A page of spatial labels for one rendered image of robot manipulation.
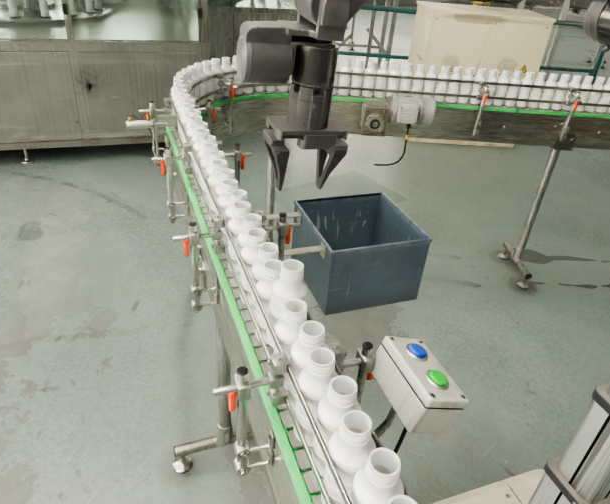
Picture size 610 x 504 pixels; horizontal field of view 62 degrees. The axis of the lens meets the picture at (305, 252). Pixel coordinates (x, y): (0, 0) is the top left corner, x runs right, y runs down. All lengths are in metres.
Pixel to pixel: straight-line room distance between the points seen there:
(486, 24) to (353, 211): 3.58
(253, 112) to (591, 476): 1.95
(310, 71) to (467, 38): 4.40
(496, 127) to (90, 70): 2.80
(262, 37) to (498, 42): 4.55
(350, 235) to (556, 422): 1.25
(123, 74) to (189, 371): 2.50
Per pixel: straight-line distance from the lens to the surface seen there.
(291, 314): 0.79
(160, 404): 2.22
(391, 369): 0.82
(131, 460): 2.08
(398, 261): 1.47
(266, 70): 0.66
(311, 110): 0.69
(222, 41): 6.15
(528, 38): 5.24
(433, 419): 0.80
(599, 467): 1.26
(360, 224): 1.73
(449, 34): 4.99
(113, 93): 4.18
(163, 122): 1.88
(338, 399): 0.68
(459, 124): 2.72
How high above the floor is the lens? 1.66
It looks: 32 degrees down
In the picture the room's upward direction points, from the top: 5 degrees clockwise
